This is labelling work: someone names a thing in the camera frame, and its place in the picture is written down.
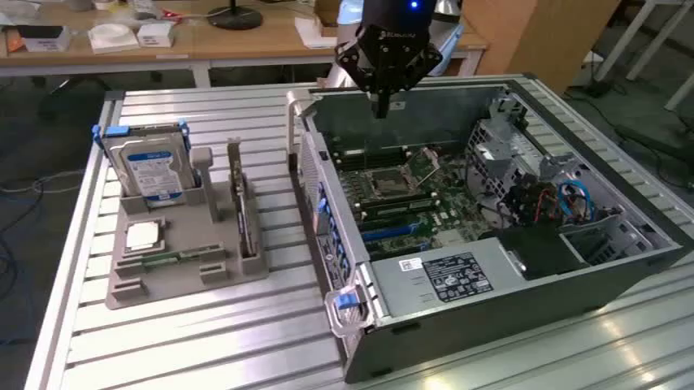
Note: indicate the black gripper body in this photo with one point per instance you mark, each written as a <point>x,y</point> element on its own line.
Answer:
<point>393,36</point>

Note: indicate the green graphics card black fan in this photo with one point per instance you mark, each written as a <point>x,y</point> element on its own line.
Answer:
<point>241,211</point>

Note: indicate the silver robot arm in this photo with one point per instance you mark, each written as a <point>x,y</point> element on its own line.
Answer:
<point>345,61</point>

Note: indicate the white foam box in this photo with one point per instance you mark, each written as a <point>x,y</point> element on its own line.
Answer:
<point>314,34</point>

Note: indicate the brown cardboard box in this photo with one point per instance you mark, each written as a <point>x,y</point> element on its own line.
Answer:
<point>327,10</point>

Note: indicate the wooden desk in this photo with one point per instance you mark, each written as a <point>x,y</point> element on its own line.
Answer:
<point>245,40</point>

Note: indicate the wooden cabinet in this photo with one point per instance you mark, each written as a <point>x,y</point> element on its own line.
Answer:
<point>542,44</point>

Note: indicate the black round lamp base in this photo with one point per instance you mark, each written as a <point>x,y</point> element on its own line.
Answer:
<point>234,18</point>

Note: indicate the metal socket cover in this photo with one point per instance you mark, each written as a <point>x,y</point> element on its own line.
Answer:
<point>421,164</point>

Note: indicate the silver drive cage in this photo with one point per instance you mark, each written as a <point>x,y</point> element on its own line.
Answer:
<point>498,158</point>

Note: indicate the CPU socket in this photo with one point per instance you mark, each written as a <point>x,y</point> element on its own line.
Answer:
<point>387,183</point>

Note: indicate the green motherboard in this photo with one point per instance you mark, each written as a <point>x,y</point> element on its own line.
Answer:
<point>456,203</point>

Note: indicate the black RAM stick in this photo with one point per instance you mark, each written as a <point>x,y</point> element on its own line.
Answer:
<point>395,205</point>

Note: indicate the small white labelled box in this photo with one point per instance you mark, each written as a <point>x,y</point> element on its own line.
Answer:
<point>155,35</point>

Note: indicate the blue expansion slot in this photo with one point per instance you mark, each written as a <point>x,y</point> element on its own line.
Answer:
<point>390,230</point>

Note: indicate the white round holder block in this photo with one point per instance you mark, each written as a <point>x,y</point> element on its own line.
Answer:
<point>113,38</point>

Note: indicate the hard disk in blue caddy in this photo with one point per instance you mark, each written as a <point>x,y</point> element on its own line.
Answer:
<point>151,170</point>

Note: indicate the black floor stand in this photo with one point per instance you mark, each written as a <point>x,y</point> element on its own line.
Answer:
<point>658,140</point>

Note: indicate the black office chair base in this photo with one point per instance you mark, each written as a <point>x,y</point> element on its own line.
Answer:
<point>71,87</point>

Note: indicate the grey disk bay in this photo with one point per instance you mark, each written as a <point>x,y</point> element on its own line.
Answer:
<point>613,227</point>

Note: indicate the white box with black top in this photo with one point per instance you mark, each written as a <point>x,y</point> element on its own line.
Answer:
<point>47,40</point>

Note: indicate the grey power supply unit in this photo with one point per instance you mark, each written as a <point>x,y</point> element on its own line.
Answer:
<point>401,292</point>

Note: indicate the silver CPU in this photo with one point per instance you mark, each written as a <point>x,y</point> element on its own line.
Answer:
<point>143,237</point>

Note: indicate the green RAM stick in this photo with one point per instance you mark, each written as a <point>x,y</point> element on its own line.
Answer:
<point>169,258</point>

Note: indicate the blue case latch tab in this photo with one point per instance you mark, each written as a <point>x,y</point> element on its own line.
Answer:
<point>346,301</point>

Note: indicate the grey parts rack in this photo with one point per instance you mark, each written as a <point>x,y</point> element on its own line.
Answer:
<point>179,280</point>

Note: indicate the black open PC case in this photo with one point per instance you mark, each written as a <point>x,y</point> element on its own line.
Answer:
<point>488,325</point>

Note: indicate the white table frame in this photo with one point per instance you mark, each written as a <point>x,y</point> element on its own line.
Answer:
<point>653,36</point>

